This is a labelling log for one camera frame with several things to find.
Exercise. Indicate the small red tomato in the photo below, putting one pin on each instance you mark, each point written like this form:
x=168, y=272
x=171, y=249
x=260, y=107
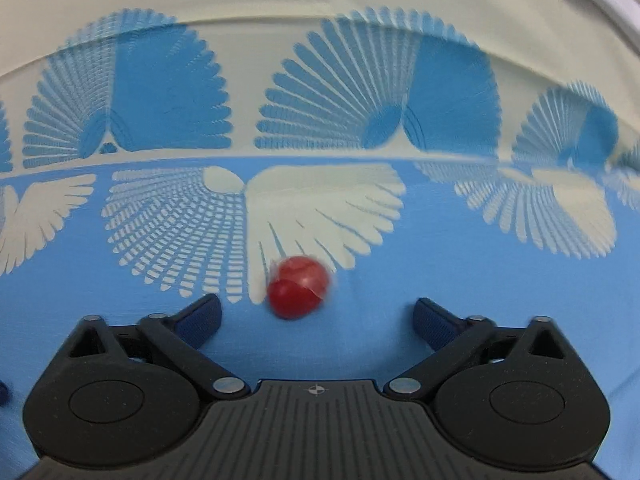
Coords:
x=298, y=287

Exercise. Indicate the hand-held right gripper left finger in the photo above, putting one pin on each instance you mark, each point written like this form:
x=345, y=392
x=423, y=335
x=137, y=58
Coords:
x=202, y=320

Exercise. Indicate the blue fan-print tablecloth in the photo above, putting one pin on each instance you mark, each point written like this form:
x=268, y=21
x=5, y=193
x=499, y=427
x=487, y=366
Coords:
x=350, y=240

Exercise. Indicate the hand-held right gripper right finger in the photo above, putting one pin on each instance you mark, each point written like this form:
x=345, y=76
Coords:
x=432, y=325

